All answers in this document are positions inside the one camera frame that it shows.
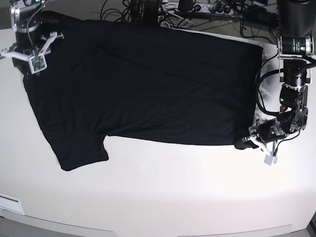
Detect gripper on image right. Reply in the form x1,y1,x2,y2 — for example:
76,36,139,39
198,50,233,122
234,118,284,157

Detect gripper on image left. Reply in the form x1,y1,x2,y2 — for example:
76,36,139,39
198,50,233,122
0,32,64,76

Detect black T-shirt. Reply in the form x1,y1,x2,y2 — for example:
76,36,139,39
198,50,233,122
23,11,263,171

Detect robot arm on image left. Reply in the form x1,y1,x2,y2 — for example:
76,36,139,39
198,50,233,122
0,0,64,76

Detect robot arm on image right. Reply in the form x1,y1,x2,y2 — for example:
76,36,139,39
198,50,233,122
234,0,316,158

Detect black electronics box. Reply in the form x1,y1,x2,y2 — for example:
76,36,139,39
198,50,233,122
244,10,278,29

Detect white label plate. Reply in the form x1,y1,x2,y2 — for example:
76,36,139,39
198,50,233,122
0,193,25,215

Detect white power strip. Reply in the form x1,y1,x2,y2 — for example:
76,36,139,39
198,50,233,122
193,1,234,16

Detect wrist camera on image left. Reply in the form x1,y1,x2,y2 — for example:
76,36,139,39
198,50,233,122
28,54,47,74

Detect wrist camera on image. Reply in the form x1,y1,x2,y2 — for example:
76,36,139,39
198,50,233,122
264,155,277,166
28,54,47,74

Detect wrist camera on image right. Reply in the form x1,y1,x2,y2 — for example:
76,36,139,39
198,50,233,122
264,155,277,166

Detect black floor cable bundle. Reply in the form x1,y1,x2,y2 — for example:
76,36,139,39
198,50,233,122
101,0,198,28

